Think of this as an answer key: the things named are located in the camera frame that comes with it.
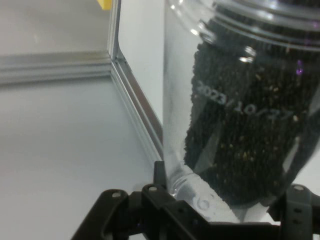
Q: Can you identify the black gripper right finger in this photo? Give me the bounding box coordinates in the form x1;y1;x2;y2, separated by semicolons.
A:
268;183;316;240

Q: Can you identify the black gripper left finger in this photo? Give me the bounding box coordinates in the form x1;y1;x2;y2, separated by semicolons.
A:
71;161;211;240

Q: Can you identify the clear jar of black seeds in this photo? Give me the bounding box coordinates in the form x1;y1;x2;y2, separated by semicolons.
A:
163;0;320;224

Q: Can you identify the yellow box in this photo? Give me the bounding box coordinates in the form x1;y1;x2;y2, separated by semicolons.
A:
96;0;113;11

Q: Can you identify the short aluminium frame rail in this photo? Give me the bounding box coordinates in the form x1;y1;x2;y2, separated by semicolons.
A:
111;58;166;161

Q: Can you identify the long aluminium frame rail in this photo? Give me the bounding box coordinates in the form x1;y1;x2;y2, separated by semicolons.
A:
0;49;113;86

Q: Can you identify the aluminium frame post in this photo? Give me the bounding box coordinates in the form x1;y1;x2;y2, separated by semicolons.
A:
107;0;122;62

